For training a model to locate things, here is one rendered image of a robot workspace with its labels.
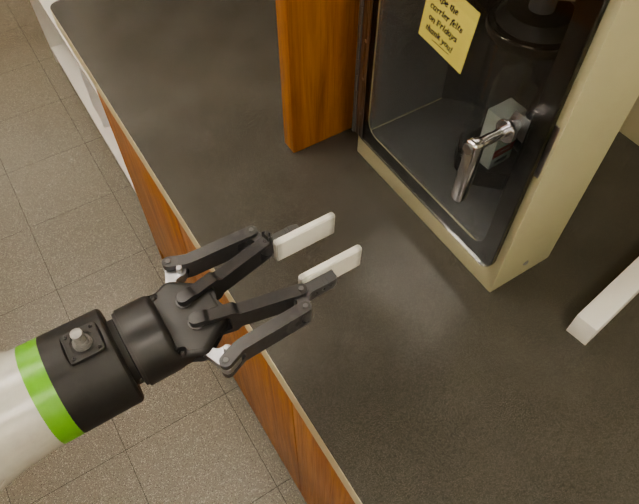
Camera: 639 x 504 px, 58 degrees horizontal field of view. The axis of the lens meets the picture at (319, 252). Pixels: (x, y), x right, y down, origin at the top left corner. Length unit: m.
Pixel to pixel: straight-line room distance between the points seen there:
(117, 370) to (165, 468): 1.23
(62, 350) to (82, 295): 1.53
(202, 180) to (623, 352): 0.64
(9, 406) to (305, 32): 0.58
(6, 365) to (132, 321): 0.10
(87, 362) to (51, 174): 1.95
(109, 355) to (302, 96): 0.52
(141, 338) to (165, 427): 1.25
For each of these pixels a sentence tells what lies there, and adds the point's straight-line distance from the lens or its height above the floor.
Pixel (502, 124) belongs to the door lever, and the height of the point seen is 1.21.
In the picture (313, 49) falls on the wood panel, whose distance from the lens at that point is 0.86.
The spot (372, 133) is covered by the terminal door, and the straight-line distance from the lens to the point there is 0.87.
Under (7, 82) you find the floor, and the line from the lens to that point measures 2.94.
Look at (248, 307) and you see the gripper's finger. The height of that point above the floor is 1.16.
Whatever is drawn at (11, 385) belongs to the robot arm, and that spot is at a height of 1.19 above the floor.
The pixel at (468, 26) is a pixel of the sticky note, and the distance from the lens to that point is 0.64.
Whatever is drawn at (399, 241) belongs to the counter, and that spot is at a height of 0.94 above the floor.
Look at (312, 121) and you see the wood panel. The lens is 0.94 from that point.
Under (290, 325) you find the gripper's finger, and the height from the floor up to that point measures 1.15.
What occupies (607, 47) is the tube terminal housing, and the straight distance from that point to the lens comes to 0.56.
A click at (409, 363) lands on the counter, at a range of 0.75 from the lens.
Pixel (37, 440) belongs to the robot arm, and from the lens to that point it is 0.53.
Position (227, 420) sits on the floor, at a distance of 1.73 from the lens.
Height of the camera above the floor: 1.62
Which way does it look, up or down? 55 degrees down
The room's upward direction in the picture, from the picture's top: straight up
